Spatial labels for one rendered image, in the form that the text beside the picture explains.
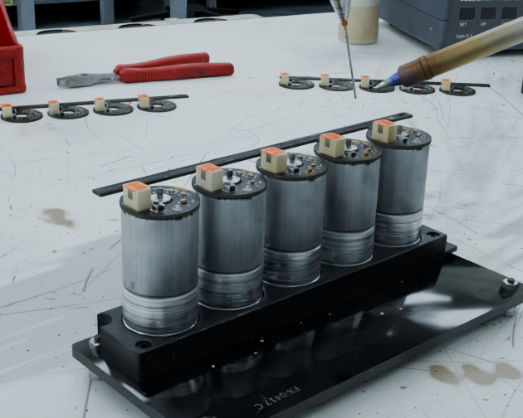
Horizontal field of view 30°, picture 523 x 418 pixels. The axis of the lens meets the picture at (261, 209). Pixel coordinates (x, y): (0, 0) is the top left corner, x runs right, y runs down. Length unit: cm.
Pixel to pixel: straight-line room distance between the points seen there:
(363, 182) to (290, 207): 3
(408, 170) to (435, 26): 42
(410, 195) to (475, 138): 22
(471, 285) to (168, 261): 13
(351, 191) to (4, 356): 13
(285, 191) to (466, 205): 17
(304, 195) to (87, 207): 16
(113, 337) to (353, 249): 10
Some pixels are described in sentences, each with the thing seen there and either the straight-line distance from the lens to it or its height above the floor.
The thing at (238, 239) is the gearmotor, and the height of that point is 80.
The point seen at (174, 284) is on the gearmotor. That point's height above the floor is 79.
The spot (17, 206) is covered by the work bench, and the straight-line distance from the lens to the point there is 46.
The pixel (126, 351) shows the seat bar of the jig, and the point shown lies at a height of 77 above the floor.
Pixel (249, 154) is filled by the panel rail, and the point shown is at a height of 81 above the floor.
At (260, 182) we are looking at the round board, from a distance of 32.
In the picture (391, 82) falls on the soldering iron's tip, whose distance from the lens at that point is 34.
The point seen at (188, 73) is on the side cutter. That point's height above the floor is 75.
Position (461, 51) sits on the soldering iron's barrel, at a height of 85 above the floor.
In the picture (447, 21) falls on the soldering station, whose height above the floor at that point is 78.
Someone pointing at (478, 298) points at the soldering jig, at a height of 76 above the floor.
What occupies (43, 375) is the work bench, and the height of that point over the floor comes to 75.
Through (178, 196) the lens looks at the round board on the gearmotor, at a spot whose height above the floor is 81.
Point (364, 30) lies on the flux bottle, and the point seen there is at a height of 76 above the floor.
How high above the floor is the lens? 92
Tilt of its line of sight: 22 degrees down
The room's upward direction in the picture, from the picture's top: 2 degrees clockwise
